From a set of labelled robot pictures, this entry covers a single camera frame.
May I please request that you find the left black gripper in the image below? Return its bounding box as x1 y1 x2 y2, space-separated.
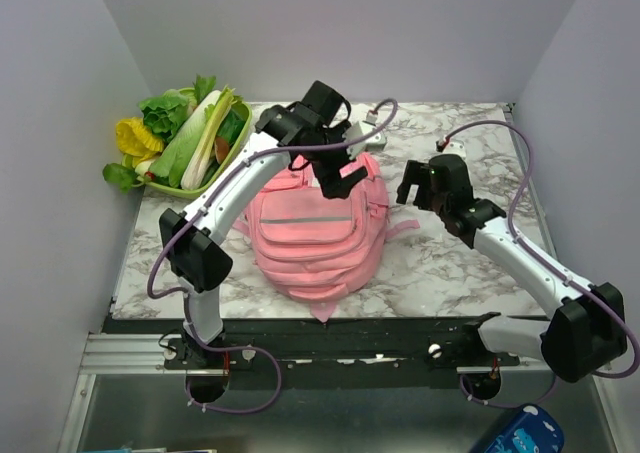
301 121 368 201

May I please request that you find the pink school backpack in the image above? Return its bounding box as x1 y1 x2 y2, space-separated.
233 153 420 323

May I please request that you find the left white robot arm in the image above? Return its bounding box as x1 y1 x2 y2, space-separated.
159 81 382 368

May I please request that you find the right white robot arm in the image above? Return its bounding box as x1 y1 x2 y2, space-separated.
396 154 628 383

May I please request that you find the white napa cabbage toy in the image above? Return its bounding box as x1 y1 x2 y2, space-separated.
147 87 246 191

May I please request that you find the green vegetable tray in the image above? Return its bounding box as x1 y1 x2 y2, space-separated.
139 96 252 199

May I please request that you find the green lettuce toy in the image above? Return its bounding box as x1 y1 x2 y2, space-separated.
138 75 217 143

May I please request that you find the yellow flower toy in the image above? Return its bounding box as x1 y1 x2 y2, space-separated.
115 117 165 158

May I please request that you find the blue shark pencil case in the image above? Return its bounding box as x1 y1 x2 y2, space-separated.
470 403 565 453

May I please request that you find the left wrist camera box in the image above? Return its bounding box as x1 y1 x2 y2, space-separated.
343 111 387 160

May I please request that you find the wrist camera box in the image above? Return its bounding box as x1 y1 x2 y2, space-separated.
343 111 387 160
436 138 467 160

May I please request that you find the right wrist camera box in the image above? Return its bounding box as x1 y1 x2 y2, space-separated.
436 138 467 160

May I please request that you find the black mounting base rail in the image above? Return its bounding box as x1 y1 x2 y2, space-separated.
102 317 520 394

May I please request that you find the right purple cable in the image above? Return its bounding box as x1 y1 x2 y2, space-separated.
437 120 640 409

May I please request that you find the aluminium frame rail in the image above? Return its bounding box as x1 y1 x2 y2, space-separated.
80 334 165 375

